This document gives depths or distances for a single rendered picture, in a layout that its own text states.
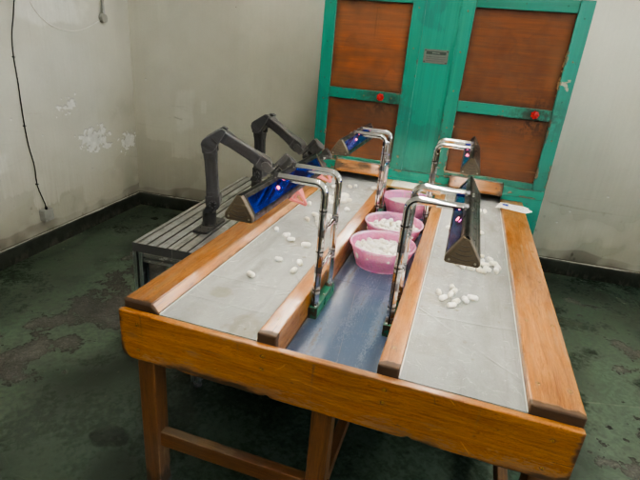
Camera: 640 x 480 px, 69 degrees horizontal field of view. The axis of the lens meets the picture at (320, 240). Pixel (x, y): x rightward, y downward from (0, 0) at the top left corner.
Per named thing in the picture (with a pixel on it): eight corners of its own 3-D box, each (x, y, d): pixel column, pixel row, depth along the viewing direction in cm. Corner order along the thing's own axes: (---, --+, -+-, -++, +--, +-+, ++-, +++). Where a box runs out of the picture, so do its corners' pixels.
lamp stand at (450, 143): (418, 232, 230) (434, 141, 213) (422, 220, 248) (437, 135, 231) (457, 240, 225) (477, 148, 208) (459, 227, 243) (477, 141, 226)
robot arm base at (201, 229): (226, 205, 222) (211, 202, 223) (206, 217, 204) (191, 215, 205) (225, 220, 225) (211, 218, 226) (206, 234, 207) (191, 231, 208)
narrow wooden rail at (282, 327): (255, 366, 128) (256, 331, 124) (380, 197, 289) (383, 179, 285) (273, 371, 127) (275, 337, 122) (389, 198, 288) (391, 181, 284)
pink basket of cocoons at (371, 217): (367, 250, 204) (370, 230, 201) (359, 229, 229) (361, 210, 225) (427, 253, 207) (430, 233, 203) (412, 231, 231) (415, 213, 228)
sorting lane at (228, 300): (158, 320, 133) (158, 313, 132) (334, 179, 294) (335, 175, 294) (255, 347, 125) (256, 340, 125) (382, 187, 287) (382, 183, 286)
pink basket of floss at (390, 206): (397, 223, 240) (400, 206, 237) (371, 207, 263) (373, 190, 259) (439, 220, 252) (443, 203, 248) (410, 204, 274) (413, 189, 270)
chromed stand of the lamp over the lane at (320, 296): (260, 306, 153) (266, 172, 137) (283, 281, 171) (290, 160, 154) (315, 319, 149) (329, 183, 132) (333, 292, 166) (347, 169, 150)
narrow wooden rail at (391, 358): (371, 399, 120) (377, 363, 116) (433, 206, 281) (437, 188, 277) (393, 405, 118) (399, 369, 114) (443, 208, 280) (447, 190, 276)
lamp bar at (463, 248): (443, 262, 108) (449, 232, 105) (455, 194, 163) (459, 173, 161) (479, 269, 106) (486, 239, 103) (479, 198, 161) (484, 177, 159)
